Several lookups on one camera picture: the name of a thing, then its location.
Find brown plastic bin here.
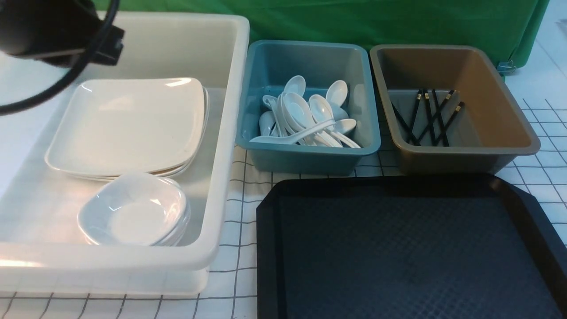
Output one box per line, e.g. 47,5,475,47
370,45,540,175

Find small white dish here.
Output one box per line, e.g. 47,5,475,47
77,173,188,246

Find black serving tray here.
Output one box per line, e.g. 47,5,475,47
256,174,567,319

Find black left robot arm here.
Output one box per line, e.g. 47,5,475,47
0,0,103,67

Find black chopstick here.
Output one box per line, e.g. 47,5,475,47
433,101,465,147
407,88,460,147

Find large white plastic bin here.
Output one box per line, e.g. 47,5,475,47
0,12,250,296

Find black chopsticks in bin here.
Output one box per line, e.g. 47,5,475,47
388,89,448,147

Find green backdrop cloth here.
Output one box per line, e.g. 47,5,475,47
120,0,549,67

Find blue plastic bin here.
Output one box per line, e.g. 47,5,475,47
236,40,381,176

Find metal clip on backdrop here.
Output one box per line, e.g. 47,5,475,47
497,60,517,77

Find stacked white square plates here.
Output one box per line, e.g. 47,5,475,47
66,86,210,182

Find pile of white spoons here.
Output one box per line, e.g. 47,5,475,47
251,75,361,149

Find white square rice plate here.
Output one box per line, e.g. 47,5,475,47
44,78,210,176

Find white checked tablecloth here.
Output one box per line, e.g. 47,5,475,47
1,98,567,319

